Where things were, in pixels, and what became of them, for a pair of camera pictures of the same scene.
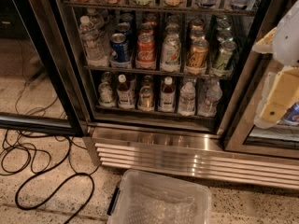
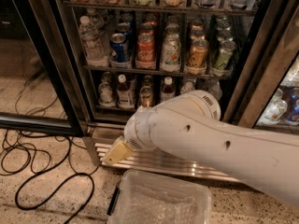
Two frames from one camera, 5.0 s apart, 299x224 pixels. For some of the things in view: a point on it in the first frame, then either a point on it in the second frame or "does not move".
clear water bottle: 93,45 does not move
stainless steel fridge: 163,78 does not move
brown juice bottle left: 125,95 does not move
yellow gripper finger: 265,45 -> 137,135
